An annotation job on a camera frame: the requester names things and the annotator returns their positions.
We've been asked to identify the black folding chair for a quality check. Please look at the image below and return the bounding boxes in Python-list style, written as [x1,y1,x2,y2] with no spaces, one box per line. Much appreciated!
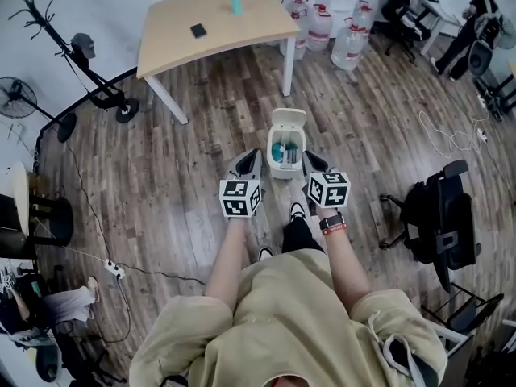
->
[420,281,506,337]

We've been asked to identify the person's right forearm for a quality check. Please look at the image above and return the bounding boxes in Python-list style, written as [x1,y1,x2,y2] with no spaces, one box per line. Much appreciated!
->
[315,207,372,313]

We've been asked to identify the white power strip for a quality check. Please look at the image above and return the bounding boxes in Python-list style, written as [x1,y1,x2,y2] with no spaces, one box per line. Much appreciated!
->
[104,257,127,279]

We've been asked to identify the beige t-shirt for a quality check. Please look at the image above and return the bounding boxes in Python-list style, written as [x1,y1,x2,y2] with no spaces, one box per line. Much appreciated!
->
[128,250,448,387]

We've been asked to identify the black trousers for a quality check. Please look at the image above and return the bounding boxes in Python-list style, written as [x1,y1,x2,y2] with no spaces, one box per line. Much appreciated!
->
[280,215,326,256]

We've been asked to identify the black coat rack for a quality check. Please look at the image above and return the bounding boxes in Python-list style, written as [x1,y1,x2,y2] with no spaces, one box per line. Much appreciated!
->
[8,0,140,125]

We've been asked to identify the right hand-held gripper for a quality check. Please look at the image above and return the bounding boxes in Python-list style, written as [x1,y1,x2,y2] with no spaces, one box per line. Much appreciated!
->
[302,150,352,216]

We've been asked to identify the black floor fan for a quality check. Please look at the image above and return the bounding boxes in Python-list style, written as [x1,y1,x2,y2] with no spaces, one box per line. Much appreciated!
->
[0,75,78,144]

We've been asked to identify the grey black shoulder strap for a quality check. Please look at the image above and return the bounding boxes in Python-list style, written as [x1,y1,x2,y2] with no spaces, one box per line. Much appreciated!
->
[381,334,441,387]

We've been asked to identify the dark round fan head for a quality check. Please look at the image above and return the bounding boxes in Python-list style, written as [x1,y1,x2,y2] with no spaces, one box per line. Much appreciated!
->
[35,343,64,383]

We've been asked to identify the white pedal trash bin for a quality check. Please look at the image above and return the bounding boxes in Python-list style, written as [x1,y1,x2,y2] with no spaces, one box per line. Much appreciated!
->
[265,108,309,182]

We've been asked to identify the round table black pedestal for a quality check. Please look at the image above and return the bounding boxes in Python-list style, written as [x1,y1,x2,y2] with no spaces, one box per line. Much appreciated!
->
[0,160,75,250]

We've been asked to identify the white power cable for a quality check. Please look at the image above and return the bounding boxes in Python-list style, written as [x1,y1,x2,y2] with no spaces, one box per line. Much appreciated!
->
[33,214,108,264]

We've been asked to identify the tangled white cable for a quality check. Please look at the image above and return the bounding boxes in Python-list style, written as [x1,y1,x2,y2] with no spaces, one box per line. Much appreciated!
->
[418,110,491,160]

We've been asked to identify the person's left forearm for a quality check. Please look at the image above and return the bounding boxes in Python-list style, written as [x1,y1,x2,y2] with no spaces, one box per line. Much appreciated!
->
[202,215,253,310]

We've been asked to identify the black smartwatch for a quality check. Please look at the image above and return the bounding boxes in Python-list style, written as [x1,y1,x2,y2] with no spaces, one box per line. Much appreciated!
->
[318,211,345,231]

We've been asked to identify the dark grey cap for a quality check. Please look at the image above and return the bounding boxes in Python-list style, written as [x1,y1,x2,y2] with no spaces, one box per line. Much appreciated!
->
[70,32,98,60]

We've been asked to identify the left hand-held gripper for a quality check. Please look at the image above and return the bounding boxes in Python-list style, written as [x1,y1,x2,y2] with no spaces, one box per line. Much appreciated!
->
[218,148,263,219]

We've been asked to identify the light wooden desk white legs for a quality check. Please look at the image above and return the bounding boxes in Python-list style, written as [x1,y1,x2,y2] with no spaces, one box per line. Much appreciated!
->
[135,0,302,126]

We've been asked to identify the black mesh office chair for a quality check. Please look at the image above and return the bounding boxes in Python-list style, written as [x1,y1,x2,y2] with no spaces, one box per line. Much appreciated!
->
[378,159,483,294]

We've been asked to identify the grey round fan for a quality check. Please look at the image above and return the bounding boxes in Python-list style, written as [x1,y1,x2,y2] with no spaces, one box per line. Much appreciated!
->
[498,14,516,51]

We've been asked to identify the black power cable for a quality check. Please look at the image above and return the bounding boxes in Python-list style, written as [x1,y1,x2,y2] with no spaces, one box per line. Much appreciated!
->
[65,142,112,262]
[123,264,207,286]
[94,275,135,345]

